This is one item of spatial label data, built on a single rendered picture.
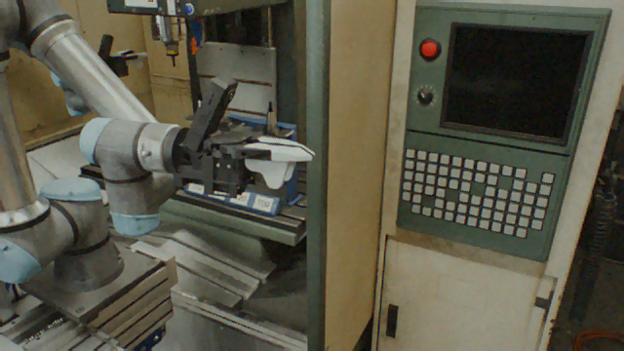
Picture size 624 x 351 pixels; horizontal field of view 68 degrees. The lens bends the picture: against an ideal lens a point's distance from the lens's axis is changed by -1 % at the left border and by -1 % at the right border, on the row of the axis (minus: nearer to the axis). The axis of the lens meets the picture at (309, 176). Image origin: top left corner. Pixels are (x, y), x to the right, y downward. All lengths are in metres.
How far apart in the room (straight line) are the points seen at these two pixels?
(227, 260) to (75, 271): 0.86
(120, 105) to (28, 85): 2.07
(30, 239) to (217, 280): 0.97
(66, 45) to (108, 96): 0.11
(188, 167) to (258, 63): 1.73
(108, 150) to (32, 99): 2.22
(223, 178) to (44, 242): 0.44
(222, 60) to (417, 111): 1.39
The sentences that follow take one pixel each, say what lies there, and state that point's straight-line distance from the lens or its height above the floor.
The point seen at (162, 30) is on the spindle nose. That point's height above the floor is 1.55.
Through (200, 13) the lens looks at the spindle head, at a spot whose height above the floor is 1.64.
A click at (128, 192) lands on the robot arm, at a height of 1.49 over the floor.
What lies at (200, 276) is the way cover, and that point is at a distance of 1.87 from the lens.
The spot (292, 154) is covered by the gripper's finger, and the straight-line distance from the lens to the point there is 0.64.
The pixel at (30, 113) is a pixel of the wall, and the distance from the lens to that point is 2.98.
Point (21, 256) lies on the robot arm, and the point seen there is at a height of 1.34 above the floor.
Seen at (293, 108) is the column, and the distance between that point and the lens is 2.42.
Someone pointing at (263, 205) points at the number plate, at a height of 0.93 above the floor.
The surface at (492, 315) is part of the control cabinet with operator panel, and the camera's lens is 1.71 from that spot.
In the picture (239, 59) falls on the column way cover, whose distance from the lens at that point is 2.48.
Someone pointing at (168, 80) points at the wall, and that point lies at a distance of 3.40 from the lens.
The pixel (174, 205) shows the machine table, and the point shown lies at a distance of 2.11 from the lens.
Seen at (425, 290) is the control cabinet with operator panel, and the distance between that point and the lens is 1.72.
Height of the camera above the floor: 1.83
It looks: 25 degrees down
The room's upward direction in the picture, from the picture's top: straight up
